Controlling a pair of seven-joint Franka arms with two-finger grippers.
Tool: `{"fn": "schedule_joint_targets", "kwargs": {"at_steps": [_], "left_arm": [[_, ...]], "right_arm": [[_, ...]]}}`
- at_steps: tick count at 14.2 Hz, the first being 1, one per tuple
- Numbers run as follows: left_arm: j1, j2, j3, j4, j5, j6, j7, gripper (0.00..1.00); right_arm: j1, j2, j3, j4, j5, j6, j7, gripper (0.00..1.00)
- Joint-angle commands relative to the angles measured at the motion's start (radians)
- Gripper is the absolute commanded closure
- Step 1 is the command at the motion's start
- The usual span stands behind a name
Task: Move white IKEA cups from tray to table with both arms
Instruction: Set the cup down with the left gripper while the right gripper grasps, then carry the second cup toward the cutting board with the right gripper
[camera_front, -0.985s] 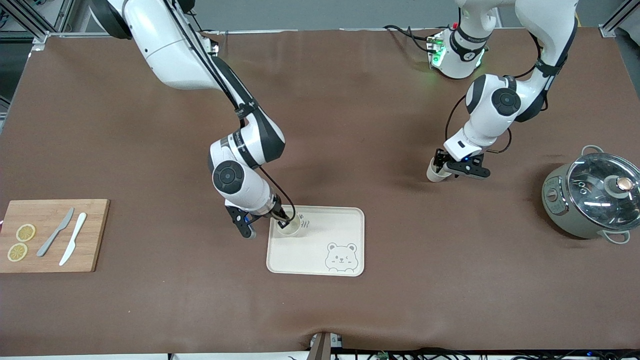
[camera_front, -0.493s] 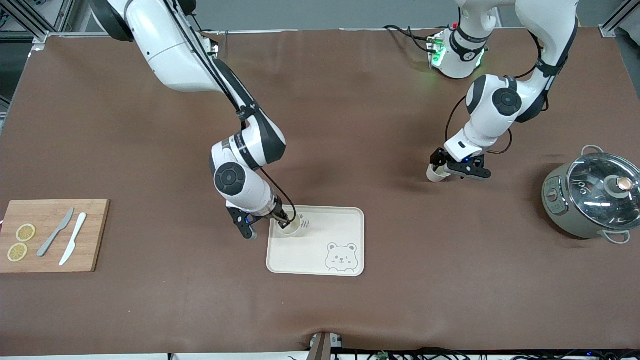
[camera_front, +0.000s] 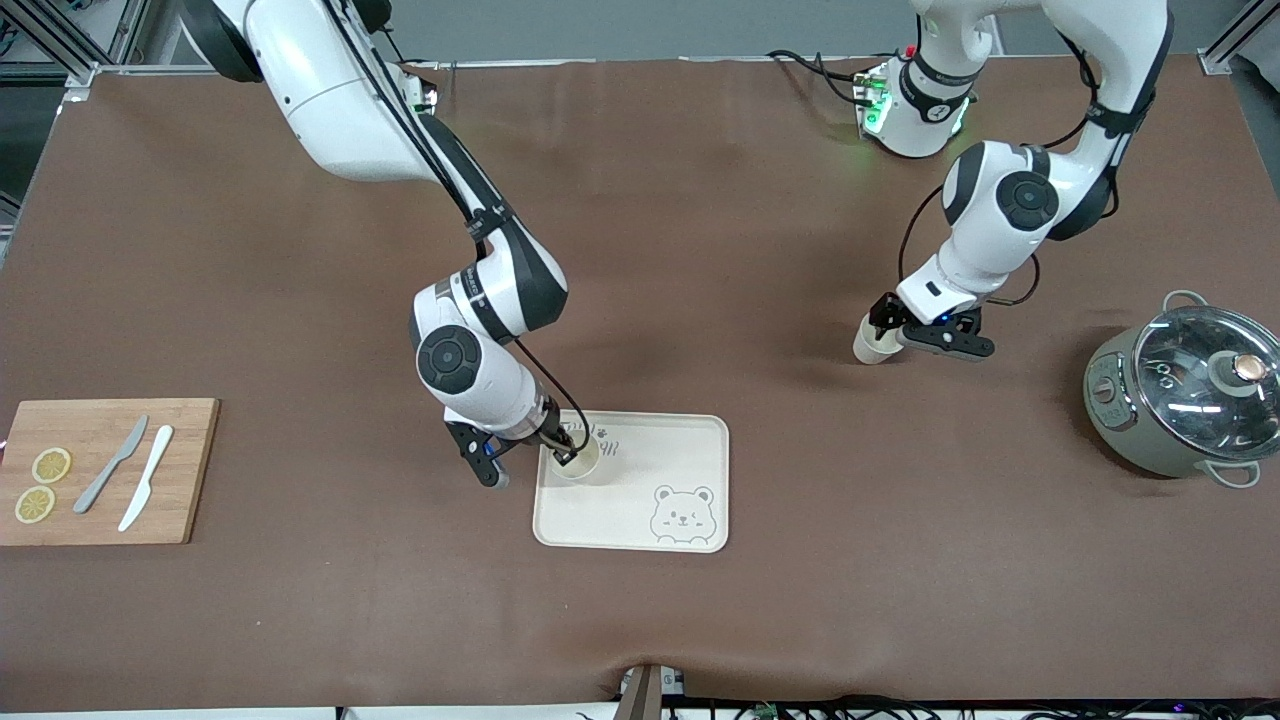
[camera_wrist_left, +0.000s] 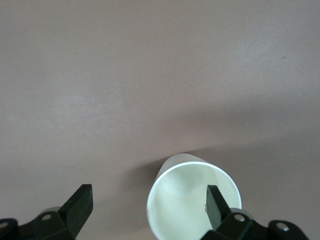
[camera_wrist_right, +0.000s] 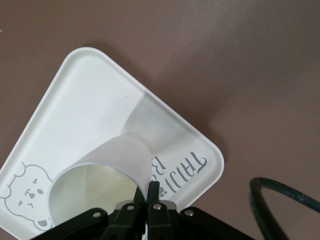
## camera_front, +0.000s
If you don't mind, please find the brown table mat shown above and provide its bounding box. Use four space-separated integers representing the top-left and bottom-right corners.
0 55 1280 713

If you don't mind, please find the grey pot with glass lid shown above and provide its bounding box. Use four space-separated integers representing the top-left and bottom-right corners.
1083 290 1280 489

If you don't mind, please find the black left base cable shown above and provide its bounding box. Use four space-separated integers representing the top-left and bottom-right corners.
767 48 869 107

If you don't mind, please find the aluminium frame profile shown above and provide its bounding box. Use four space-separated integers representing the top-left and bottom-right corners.
1197 0 1280 77
0 0 151 103

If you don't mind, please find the grey plastic knife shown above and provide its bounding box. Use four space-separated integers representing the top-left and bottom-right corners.
72 415 150 515

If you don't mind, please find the glass pot lid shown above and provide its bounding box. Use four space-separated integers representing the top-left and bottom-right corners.
1133 305 1280 463

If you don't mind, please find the short black left arm cable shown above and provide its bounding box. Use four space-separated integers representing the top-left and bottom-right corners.
985 253 1043 307

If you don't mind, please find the white plastic knife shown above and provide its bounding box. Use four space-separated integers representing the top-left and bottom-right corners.
117 425 175 533

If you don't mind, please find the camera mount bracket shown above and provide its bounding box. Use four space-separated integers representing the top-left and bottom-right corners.
618 664 687 720

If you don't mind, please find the long black left arm cable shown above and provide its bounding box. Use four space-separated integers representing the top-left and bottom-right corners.
897 183 949 293

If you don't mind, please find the white IKEA cup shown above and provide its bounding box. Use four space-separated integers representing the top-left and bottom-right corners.
546 432 602 482
853 316 906 366

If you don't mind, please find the cream bear print tray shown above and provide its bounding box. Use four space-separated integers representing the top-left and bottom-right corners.
532 409 731 554

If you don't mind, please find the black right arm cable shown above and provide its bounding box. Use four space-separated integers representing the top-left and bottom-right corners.
325 0 593 456

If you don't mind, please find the wooden cutting board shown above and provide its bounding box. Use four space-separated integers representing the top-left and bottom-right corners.
0 398 221 547

